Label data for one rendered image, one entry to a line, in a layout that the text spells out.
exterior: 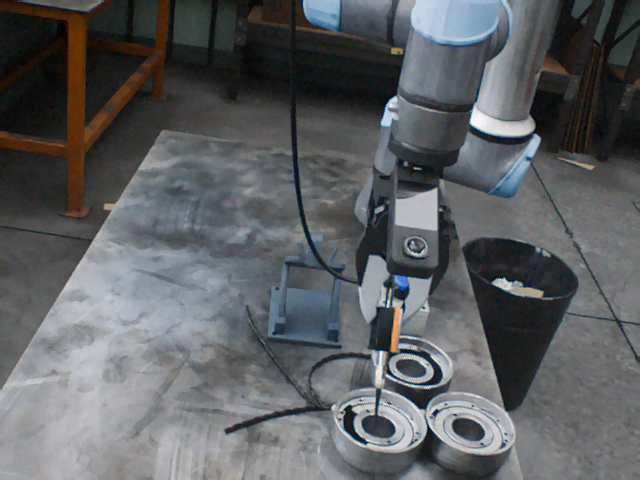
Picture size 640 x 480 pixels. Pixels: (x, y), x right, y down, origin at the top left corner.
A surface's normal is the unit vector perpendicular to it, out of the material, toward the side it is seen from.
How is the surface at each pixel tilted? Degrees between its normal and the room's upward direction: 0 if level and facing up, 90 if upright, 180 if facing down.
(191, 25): 90
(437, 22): 87
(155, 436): 0
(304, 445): 0
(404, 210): 31
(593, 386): 0
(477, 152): 99
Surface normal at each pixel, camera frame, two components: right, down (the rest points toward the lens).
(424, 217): 0.14, -0.51
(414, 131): -0.51, 0.33
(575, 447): 0.16, -0.87
